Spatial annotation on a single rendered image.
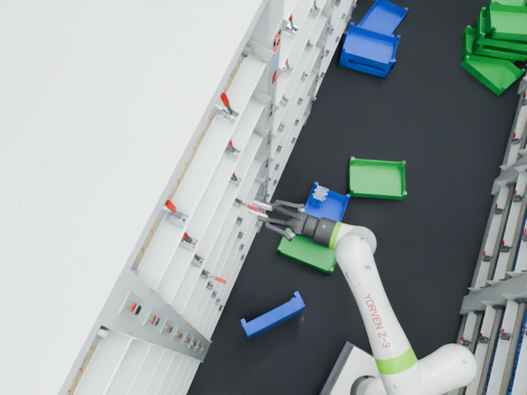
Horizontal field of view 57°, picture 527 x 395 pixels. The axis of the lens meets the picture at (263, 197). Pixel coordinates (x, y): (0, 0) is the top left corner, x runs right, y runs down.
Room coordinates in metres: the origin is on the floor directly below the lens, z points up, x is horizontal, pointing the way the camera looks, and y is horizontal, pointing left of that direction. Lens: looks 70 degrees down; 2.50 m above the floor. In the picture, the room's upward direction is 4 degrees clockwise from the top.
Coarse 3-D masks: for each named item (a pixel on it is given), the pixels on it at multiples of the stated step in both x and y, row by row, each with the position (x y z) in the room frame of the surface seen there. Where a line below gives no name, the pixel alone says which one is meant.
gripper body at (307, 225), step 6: (306, 216) 0.51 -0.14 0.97; (312, 216) 0.51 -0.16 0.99; (294, 222) 0.49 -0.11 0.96; (300, 222) 0.49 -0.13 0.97; (306, 222) 0.48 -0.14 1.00; (312, 222) 0.48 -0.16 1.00; (294, 228) 0.47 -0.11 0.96; (300, 228) 0.47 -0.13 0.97; (306, 228) 0.46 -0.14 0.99; (312, 228) 0.46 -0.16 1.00; (300, 234) 0.45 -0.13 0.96; (306, 234) 0.45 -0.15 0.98; (312, 234) 0.45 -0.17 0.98
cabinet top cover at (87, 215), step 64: (192, 0) 0.67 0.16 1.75; (256, 0) 0.68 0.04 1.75; (128, 64) 0.51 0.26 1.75; (192, 64) 0.52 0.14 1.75; (128, 128) 0.39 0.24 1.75; (192, 128) 0.39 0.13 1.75; (64, 192) 0.26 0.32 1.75; (128, 192) 0.27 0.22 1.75; (0, 256) 0.15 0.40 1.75; (64, 256) 0.16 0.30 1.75; (128, 256) 0.16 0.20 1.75; (0, 320) 0.06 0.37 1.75; (64, 320) 0.06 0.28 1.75; (0, 384) -0.03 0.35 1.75; (64, 384) -0.03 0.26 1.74
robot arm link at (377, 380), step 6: (372, 378) 0.03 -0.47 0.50; (378, 378) 0.03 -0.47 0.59; (360, 384) 0.01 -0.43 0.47; (366, 384) 0.01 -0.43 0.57; (372, 384) 0.01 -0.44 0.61; (378, 384) 0.01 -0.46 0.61; (360, 390) -0.02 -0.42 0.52; (366, 390) -0.01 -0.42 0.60; (372, 390) -0.01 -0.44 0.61; (378, 390) -0.01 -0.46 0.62; (384, 390) -0.01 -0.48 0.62
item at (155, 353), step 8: (152, 352) 0.05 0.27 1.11; (160, 352) 0.05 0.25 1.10; (144, 360) 0.03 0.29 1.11; (152, 360) 0.03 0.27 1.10; (160, 360) 0.03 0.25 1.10; (144, 368) 0.01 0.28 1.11; (152, 368) 0.01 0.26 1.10; (144, 376) -0.01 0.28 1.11; (152, 376) -0.01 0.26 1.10; (136, 384) -0.03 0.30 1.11; (144, 384) -0.03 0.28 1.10; (136, 392) -0.05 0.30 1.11; (144, 392) -0.05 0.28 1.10
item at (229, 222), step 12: (252, 168) 0.70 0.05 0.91; (252, 180) 0.65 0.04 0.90; (240, 192) 0.60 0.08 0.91; (228, 216) 0.51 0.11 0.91; (228, 228) 0.47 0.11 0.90; (216, 240) 0.42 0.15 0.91; (216, 252) 0.38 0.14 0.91; (204, 288) 0.26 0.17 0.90; (192, 300) 0.22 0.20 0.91; (192, 312) 0.19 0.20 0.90
